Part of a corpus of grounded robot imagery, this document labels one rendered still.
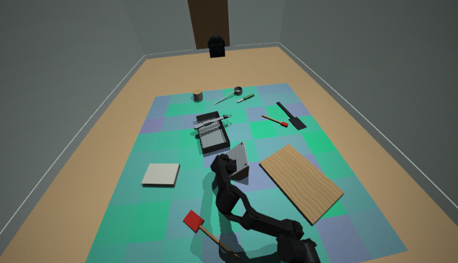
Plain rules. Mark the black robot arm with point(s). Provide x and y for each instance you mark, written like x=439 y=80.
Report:
x=288 y=232

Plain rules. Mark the grey saucepan with long handle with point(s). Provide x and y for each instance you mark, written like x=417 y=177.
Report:
x=237 y=90

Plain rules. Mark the black spatula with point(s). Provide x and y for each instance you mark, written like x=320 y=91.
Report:
x=294 y=120

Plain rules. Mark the grey cylinder with tan top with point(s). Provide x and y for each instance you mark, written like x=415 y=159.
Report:
x=198 y=94

